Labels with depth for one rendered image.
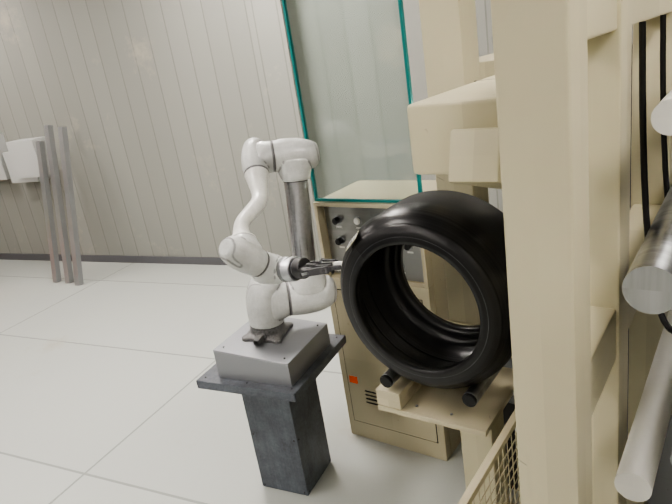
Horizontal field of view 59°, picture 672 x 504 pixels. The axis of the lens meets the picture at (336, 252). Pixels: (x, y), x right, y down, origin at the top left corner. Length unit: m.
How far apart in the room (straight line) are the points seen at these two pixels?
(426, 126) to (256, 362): 1.52
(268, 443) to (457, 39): 1.91
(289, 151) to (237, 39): 3.11
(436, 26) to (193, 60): 4.08
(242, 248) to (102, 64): 4.70
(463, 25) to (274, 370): 1.48
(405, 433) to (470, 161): 2.10
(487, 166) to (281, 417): 1.87
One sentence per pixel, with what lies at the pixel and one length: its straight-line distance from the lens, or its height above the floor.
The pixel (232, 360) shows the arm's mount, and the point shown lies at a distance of 2.58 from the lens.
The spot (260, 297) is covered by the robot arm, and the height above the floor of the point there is 0.98.
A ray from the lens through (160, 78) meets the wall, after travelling 6.06.
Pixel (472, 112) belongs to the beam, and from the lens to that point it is 1.21.
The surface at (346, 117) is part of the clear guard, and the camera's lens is 2.54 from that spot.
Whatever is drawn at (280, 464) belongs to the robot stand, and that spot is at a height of 0.16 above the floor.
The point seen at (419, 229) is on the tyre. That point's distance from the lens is 1.61.
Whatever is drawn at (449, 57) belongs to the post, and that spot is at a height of 1.84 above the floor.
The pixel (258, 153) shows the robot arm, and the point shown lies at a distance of 2.45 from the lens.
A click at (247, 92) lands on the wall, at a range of 5.49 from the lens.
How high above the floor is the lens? 1.92
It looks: 19 degrees down
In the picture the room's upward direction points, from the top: 9 degrees counter-clockwise
